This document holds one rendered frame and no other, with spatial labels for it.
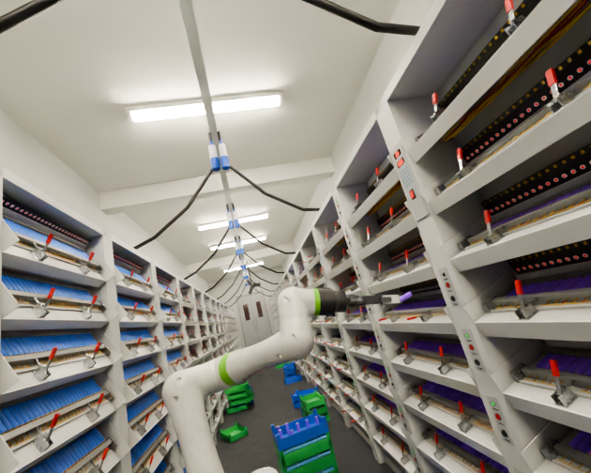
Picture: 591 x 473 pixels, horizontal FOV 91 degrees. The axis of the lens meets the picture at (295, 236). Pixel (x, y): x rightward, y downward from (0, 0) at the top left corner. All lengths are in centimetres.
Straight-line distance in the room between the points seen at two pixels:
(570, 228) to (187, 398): 111
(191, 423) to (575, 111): 123
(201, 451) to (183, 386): 20
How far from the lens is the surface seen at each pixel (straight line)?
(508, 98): 109
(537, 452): 114
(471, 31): 114
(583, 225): 75
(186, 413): 115
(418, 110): 123
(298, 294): 97
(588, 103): 74
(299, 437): 197
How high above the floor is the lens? 108
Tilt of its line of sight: 15 degrees up
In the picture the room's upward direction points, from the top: 15 degrees counter-clockwise
